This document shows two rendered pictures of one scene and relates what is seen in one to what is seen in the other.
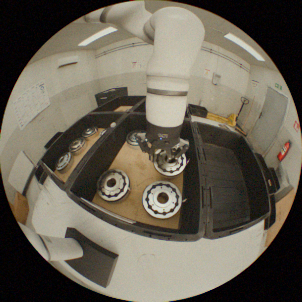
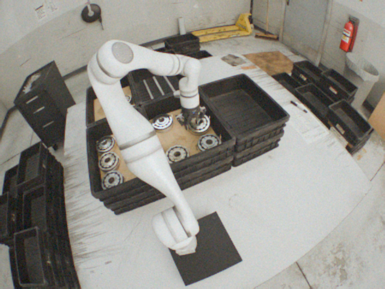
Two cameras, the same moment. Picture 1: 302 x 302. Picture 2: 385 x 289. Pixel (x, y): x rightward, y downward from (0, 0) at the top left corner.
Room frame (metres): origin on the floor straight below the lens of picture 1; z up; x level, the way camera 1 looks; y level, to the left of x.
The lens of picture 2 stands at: (-0.37, 0.30, 1.53)
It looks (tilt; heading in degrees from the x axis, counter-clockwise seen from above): 52 degrees down; 329
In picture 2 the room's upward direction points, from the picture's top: 8 degrees counter-clockwise
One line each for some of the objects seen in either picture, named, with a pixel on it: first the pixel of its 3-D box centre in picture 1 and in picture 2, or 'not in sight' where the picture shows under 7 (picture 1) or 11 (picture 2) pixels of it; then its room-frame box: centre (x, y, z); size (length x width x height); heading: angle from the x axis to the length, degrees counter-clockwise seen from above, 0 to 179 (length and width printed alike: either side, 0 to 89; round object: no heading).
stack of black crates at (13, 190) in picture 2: not in sight; (20, 191); (1.11, 1.48, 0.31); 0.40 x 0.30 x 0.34; 167
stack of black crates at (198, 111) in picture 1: (195, 116); (183, 53); (1.71, -0.98, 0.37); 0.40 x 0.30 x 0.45; 77
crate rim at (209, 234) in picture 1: (238, 163); (242, 101); (0.10, -0.28, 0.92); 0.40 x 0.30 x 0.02; 166
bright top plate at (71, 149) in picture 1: (76, 144); (107, 161); (0.26, 0.38, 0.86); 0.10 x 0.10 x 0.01
